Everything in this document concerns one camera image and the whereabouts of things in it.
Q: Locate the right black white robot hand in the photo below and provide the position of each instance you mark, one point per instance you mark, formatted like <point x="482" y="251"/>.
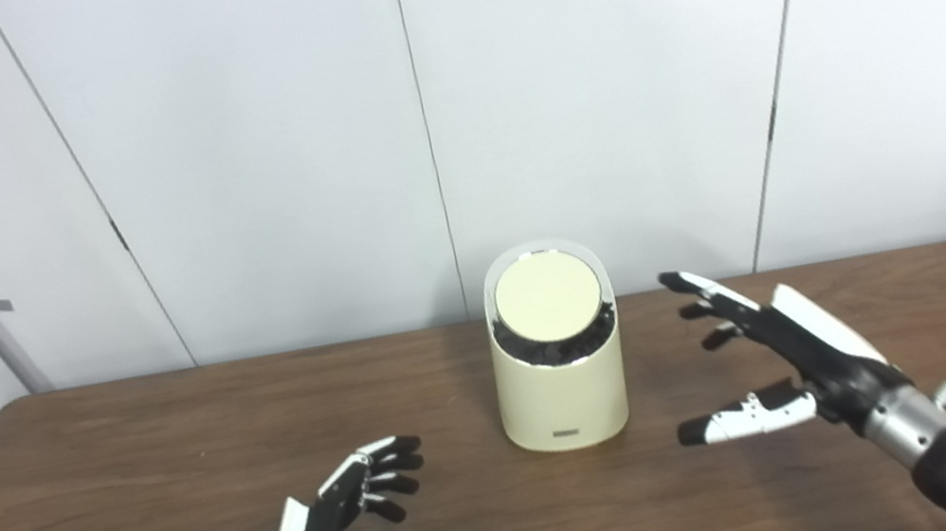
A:
<point x="824" y="351"/>

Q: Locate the cream round bin lid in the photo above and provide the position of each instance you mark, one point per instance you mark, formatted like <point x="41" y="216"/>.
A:
<point x="547" y="293"/>

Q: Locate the cream-colored round bin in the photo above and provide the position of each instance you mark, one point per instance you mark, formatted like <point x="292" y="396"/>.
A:
<point x="565" y="399"/>

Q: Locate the black bin liner bag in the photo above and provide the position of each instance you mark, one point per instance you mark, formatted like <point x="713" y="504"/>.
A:
<point x="555" y="351"/>

